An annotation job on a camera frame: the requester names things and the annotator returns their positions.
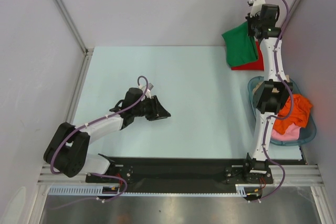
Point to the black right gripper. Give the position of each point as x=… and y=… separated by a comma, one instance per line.
x=250, y=19

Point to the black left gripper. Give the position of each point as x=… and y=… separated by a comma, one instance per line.
x=157, y=111

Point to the green t-shirt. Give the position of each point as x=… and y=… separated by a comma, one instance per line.
x=240, y=47

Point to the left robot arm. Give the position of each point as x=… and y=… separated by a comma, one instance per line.
x=67, y=152

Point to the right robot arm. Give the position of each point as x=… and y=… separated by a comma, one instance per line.
x=266, y=103

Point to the folded red t-shirt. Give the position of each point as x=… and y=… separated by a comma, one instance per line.
x=252, y=66

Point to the beige t-shirt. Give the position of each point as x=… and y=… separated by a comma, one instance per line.
x=275, y=90

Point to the orange t-shirt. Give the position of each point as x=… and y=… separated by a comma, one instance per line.
x=299, y=115

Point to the pink t-shirt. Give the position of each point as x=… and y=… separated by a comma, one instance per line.
x=292, y=133

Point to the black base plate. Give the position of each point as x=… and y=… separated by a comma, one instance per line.
x=177, y=172

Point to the white slotted cable duct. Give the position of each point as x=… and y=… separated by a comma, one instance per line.
x=111, y=190

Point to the aluminium front rail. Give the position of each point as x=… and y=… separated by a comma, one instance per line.
x=295, y=175

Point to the aluminium frame post left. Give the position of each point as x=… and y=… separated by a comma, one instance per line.
x=63, y=10

